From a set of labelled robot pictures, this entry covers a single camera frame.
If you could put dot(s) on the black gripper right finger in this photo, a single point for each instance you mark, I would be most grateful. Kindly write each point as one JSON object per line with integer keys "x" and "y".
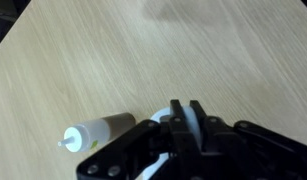
{"x": 246, "y": 150}

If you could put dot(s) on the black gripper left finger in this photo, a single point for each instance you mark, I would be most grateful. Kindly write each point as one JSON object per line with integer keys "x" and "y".
{"x": 143, "y": 150}

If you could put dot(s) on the half-full squeeze bottle brown sauce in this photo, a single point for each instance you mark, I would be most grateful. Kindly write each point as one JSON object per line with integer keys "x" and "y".
{"x": 96, "y": 133}

